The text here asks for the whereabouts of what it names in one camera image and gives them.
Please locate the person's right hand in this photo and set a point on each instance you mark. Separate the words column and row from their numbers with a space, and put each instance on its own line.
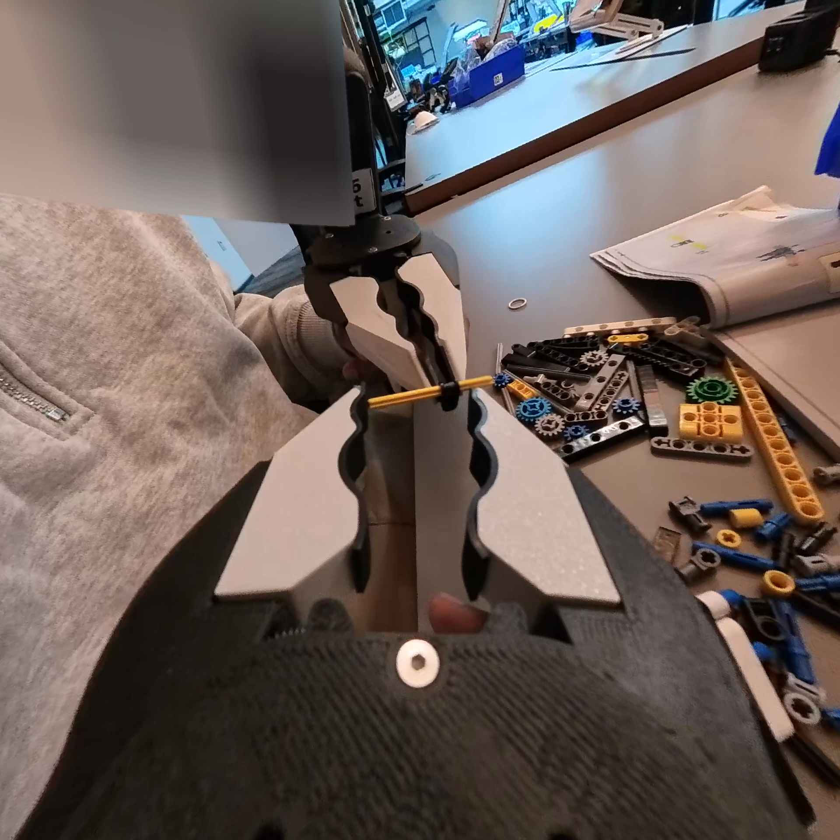
column 456, row 613

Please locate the long yellow lego beam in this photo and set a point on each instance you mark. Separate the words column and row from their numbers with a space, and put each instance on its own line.
column 774, row 443

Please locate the small white dome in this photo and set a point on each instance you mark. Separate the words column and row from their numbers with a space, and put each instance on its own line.
column 423, row 121

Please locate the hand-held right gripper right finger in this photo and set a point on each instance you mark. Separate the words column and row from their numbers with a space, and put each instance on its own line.
column 544, row 525

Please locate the beige trousers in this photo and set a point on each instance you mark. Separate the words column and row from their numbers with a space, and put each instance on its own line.
column 390, row 564

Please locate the person's left hand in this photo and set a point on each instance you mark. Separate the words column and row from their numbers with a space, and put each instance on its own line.
column 354, row 371

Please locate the black lego bush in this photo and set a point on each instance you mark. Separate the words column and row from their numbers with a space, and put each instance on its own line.
column 448, row 394

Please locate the person's left forearm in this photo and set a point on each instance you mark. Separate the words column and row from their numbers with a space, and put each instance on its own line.
column 282, row 341

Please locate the pile of lego beams gears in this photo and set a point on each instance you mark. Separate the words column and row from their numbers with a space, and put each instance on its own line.
column 558, row 354

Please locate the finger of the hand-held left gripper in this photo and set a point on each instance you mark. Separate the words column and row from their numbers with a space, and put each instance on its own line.
column 443, row 295
column 367, row 315

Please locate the scatter of small lego pins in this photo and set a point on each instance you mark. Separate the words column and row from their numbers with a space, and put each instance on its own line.
column 728, row 506

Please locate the lego instruction booklet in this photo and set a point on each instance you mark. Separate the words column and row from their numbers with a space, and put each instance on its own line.
column 722, row 262

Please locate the black charger block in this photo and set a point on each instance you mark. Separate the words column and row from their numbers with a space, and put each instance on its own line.
column 794, row 39

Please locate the yellow lego frame block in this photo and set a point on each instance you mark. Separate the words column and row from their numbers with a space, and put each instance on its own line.
column 710, row 421

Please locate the blue plastic bin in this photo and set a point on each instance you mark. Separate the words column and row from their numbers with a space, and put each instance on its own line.
column 830, row 151

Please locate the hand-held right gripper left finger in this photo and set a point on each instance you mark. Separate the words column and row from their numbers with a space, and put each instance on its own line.
column 295, row 525

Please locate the small blue parts bin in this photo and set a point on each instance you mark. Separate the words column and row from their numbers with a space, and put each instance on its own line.
column 499, row 75

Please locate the cardboard display board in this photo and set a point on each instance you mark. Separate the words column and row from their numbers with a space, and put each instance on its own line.
column 617, row 23

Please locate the yellow lego axle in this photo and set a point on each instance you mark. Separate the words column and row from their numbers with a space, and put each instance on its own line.
column 400, row 397

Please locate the grey zip hoodie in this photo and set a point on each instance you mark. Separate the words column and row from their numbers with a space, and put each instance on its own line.
column 98, row 328

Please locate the flat grey lego liftarm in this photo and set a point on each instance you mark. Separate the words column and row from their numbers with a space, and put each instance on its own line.
column 701, row 448

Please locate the green lego gear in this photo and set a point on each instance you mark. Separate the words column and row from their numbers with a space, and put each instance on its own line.
column 697, row 392

